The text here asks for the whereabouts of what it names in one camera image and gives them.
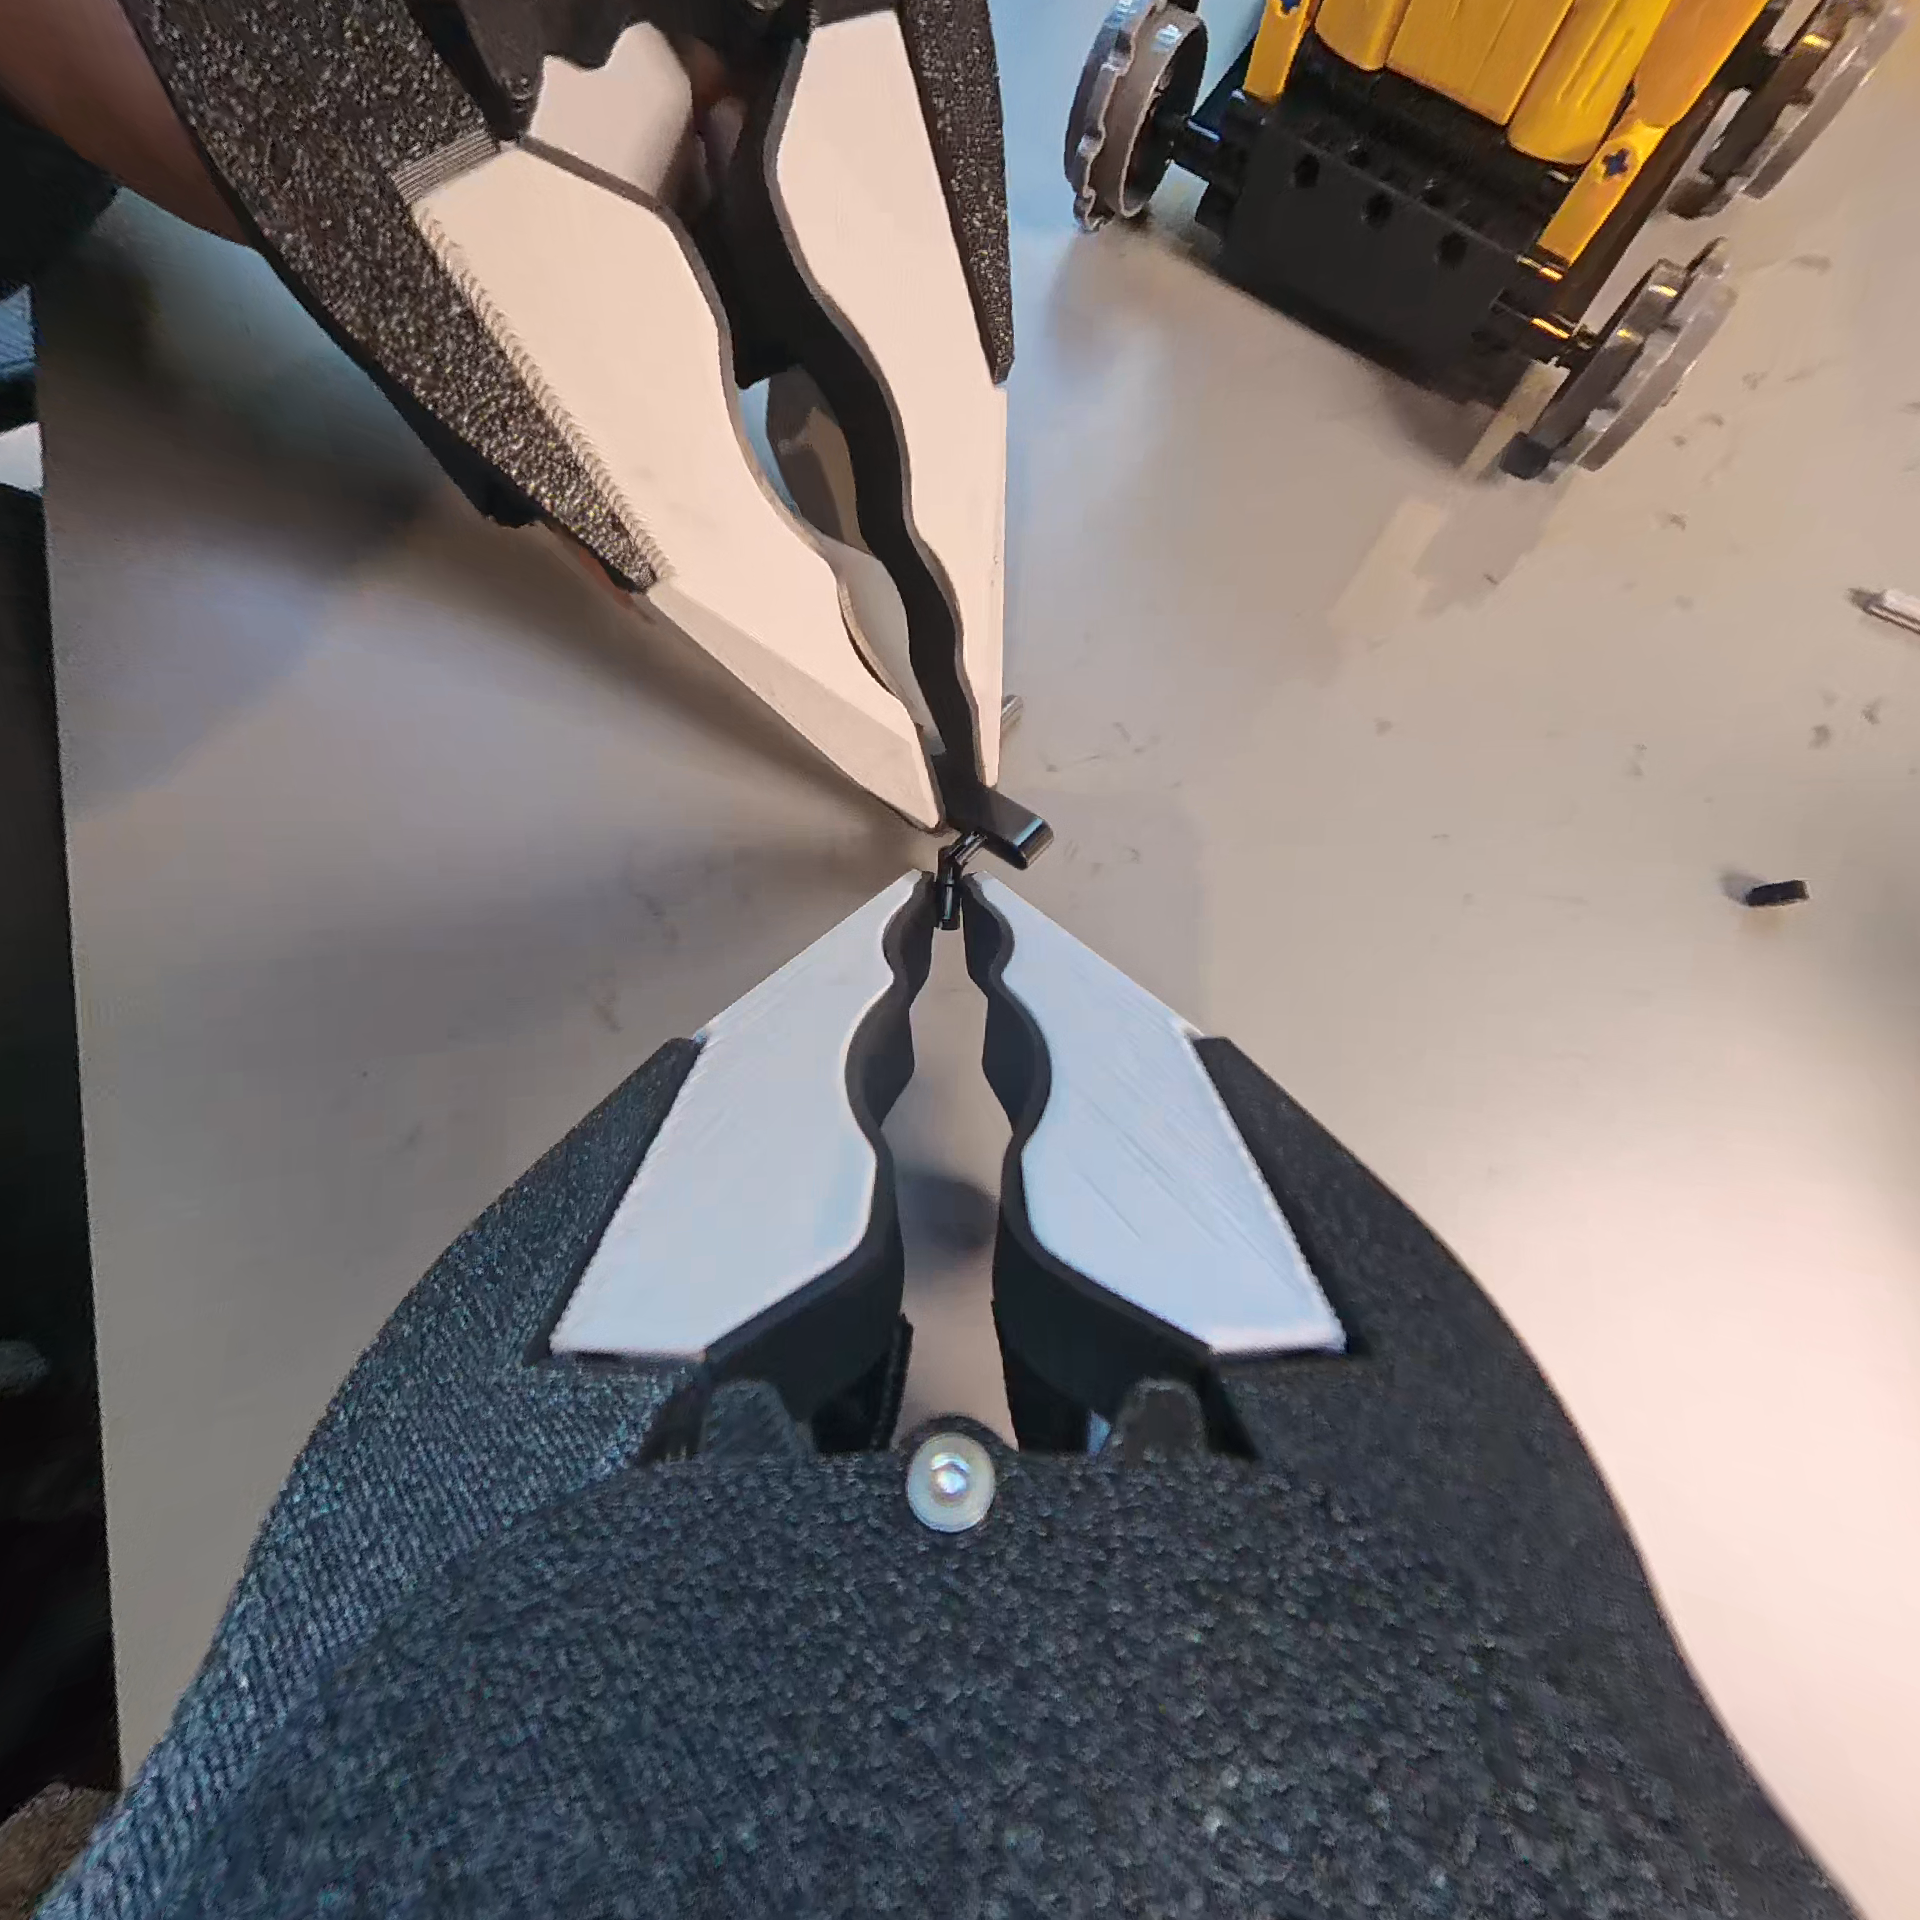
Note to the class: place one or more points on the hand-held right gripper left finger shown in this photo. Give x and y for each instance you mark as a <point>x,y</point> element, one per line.
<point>720,1185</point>

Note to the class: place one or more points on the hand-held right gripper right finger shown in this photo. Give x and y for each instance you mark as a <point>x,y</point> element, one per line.
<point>1156,1185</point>

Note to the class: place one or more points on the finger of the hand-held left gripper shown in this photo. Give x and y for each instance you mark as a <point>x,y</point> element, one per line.
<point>630,375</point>
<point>901,270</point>

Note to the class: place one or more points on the small black connector pin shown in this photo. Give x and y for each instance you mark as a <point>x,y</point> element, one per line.
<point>949,902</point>
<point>1769,893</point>

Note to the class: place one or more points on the black brick beam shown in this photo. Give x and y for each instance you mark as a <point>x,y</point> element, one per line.
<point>1013,837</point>

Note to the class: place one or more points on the pale grey desk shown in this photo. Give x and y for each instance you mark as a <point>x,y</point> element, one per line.
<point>452,902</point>

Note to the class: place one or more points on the person's left hand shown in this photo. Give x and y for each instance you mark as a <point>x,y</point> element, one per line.
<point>106,112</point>

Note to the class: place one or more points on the yellow brick toy truck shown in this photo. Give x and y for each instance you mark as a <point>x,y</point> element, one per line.
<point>1425,181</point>

